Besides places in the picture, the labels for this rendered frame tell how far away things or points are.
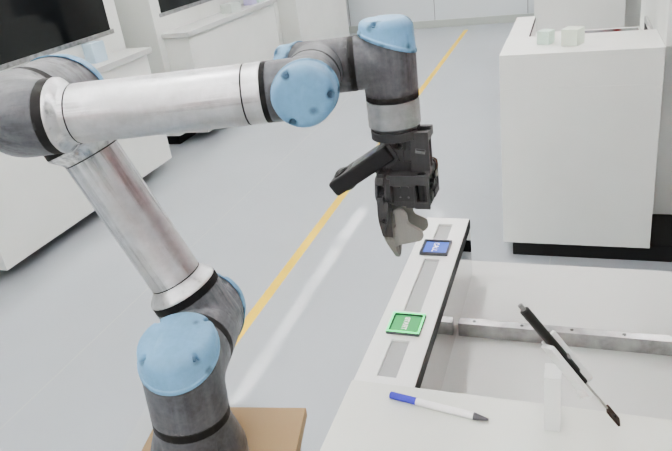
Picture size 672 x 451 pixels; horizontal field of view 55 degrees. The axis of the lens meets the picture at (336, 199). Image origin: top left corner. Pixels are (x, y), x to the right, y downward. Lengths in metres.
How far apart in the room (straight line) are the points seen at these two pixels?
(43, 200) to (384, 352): 3.18
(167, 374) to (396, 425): 0.32
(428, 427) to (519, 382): 0.33
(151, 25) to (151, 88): 4.53
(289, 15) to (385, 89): 6.41
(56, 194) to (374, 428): 3.37
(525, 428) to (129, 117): 0.63
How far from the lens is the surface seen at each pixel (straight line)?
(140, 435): 1.24
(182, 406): 0.97
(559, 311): 1.38
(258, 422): 1.15
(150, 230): 1.02
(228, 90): 0.78
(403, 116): 0.90
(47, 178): 4.05
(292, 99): 0.74
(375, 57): 0.88
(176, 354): 0.94
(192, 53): 5.31
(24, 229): 3.94
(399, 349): 1.06
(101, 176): 1.01
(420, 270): 1.25
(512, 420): 0.92
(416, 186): 0.95
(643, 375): 1.25
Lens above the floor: 1.60
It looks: 24 degrees down
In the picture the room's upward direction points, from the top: 8 degrees counter-clockwise
